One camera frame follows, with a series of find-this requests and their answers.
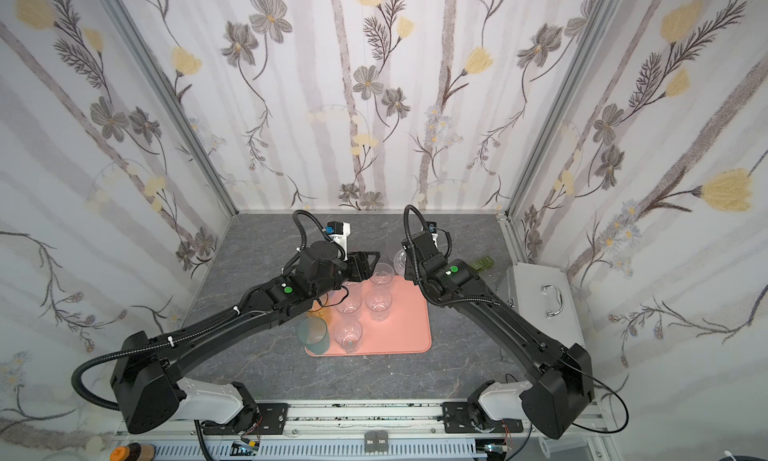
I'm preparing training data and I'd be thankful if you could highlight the clear faceted glass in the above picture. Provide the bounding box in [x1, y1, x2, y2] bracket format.
[335, 287, 363, 316]
[333, 318, 364, 353]

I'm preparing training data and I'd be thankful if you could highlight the frosted dotted clear cup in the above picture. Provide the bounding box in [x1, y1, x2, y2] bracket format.
[365, 287, 393, 322]

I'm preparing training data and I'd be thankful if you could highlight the tall yellow plastic cup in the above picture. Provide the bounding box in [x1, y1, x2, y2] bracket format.
[307, 301, 333, 325]

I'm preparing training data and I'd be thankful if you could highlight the pink plastic tray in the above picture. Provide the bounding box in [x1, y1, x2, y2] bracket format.
[305, 276, 432, 358]

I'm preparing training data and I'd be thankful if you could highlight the tall teal plastic cup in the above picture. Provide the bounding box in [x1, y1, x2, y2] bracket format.
[297, 317, 330, 356]

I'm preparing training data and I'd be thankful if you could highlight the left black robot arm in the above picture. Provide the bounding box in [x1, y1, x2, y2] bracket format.
[71, 241, 380, 434]

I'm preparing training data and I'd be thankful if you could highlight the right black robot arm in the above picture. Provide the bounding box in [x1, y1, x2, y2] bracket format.
[402, 229, 598, 439]

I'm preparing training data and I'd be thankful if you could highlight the small green object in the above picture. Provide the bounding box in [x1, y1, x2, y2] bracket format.
[470, 256, 495, 272]

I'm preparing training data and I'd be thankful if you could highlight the grey metal case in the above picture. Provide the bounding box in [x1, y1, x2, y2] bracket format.
[506, 263, 585, 347]

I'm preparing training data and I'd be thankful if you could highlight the clear plastic beaker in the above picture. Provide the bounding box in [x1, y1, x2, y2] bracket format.
[538, 436, 593, 461]

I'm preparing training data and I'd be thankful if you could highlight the orange black bottle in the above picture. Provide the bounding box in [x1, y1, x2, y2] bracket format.
[109, 443, 155, 461]

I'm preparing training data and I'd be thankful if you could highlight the aluminium mounting rail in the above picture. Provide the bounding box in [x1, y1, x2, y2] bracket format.
[113, 399, 620, 460]

